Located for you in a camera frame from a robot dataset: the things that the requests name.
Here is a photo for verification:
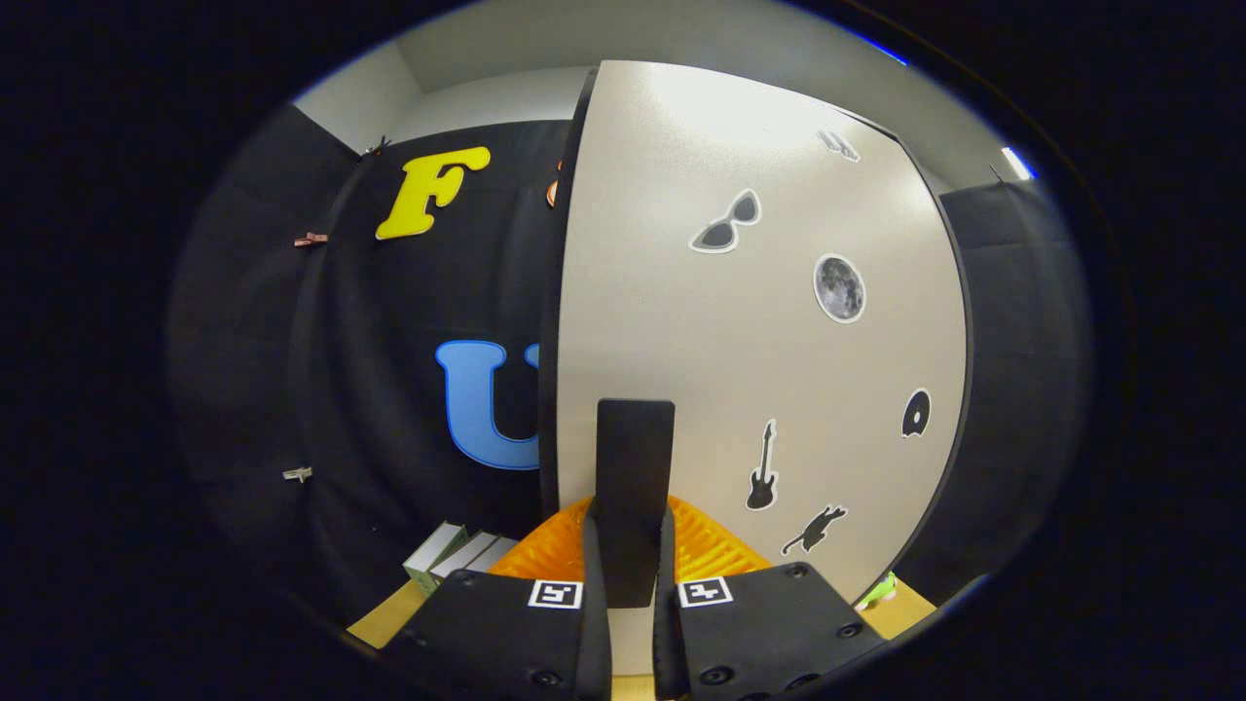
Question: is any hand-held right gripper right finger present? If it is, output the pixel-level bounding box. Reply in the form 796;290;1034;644
650;495;889;701

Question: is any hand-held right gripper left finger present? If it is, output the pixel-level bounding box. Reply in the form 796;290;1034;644
385;497;614;701

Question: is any black cabinet door handle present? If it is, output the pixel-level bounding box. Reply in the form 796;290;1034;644
594;398;677;609

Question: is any beige cabinet door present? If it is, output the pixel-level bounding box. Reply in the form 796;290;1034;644
551;60;974;678

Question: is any brown book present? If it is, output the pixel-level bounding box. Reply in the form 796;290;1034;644
465;535;520;575
433;531;497;585

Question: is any black backdrop cloth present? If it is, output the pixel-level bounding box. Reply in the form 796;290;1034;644
165;102;1096;624

